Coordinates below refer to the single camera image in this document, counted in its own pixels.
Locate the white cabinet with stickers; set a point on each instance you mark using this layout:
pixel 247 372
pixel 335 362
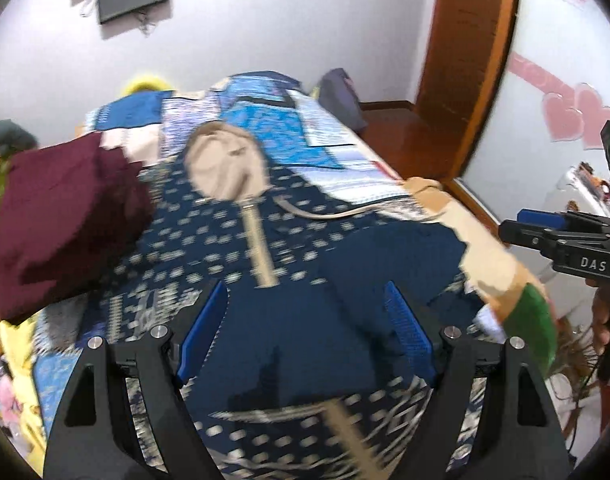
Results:
pixel 580 195

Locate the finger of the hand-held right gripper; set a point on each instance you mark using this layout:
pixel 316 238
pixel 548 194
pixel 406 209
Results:
pixel 540 218
pixel 525 235

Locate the grey fuzzy cloth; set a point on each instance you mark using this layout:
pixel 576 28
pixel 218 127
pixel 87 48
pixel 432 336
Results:
pixel 60 330

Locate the blue patchwork bed blanket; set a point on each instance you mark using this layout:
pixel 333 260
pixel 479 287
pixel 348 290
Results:
pixel 265 120

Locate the yellow printed cloth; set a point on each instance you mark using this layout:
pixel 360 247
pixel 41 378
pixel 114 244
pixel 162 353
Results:
pixel 22 390

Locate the person's right hand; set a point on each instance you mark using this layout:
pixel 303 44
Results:
pixel 601 315

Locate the pink heart wall decoration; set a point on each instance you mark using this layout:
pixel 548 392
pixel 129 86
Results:
pixel 575 110

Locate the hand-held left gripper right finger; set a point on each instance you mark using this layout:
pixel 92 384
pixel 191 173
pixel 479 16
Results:
pixel 407 325

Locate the wooden door frame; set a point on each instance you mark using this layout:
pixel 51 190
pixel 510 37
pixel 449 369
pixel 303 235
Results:
pixel 465 60

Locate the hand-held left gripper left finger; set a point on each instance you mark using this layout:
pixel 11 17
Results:
pixel 205 325

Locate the maroon folded garment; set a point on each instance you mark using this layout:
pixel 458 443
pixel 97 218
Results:
pixel 65 220

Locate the dark blue pillow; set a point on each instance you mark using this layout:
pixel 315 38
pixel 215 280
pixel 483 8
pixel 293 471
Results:
pixel 340 97

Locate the navy gold print dress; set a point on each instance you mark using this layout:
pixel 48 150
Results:
pixel 295 320

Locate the yellow plush pillow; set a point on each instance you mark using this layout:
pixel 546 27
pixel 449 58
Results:
pixel 147 84

